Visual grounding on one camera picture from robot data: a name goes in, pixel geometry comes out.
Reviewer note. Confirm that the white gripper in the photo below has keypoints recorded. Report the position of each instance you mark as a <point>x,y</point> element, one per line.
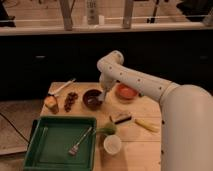
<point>106,82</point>

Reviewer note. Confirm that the grey towel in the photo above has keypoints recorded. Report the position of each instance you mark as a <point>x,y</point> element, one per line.
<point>102,96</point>

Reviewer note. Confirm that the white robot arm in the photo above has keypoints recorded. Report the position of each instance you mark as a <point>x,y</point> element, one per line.
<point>186,111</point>

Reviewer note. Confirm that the orange bowl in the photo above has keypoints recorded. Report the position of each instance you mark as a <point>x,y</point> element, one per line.
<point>125,92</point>

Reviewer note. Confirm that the purple bowl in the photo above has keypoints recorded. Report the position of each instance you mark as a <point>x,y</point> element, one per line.
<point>90,99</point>

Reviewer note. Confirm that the brown black brush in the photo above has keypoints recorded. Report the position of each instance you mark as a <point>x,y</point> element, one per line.
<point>120,118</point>

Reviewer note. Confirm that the bunch of red grapes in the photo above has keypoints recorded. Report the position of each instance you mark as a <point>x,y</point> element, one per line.
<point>70,100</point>

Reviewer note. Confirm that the green pear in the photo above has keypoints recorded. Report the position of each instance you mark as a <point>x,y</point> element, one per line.
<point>108,129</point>

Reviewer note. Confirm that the yellow banana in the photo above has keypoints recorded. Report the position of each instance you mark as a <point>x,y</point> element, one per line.
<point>146,125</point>

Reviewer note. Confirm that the yellow bread piece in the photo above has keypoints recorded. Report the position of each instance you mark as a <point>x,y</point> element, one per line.
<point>52,104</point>

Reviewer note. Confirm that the white cup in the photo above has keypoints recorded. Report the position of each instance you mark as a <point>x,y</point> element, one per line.
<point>112,144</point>

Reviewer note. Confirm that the silver fork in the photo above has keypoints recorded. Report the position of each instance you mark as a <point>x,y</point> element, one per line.
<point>74,149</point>

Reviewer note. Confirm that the green plastic tray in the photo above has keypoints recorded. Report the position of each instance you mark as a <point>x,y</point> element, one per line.
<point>52,139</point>

